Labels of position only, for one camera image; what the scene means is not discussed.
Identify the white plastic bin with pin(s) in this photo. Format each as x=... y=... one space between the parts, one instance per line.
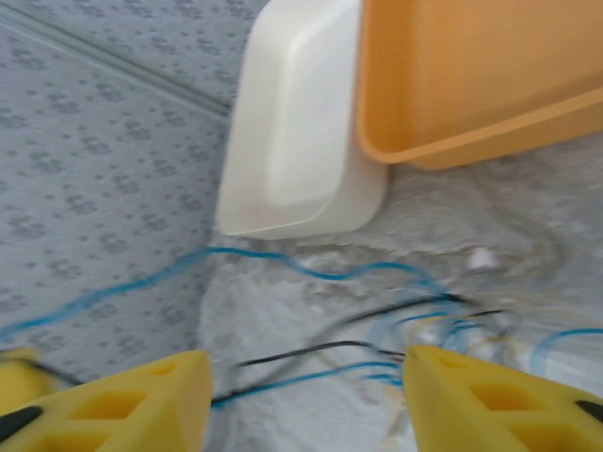
x=301 y=117

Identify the orange plastic bin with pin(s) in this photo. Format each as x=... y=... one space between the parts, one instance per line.
x=471 y=70

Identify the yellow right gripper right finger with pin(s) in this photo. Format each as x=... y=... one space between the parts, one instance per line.
x=471 y=414

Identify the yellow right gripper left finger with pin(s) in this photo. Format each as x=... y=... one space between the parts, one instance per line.
x=141 y=424

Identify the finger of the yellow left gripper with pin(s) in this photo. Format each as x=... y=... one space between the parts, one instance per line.
x=19 y=374

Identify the small white scrap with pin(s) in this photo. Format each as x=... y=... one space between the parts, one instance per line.
x=480 y=258

